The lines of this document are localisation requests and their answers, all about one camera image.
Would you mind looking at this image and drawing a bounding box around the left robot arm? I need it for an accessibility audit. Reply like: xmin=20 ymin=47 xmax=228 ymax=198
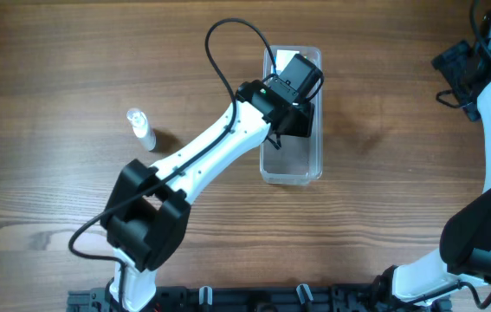
xmin=100 ymin=54 xmax=323 ymax=311

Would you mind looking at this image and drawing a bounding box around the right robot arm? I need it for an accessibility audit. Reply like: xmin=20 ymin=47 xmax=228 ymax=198
xmin=358 ymin=2 xmax=491 ymax=311

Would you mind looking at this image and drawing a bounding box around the white green medicine box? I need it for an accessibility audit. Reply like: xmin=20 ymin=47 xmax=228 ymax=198
xmin=275 ymin=49 xmax=299 ymax=75

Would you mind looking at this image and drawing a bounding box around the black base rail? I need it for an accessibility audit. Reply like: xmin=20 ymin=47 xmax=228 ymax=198
xmin=66 ymin=283 xmax=450 ymax=312

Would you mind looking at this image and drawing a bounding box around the white bottle clear cap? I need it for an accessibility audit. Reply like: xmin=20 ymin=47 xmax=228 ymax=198
xmin=126 ymin=108 xmax=157 ymax=152

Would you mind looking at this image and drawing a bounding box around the clear plastic container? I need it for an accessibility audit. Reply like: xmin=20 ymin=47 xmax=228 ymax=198
xmin=260 ymin=45 xmax=323 ymax=185

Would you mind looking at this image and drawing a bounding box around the left black cable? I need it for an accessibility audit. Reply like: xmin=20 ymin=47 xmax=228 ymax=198
xmin=68 ymin=17 xmax=277 ymax=312

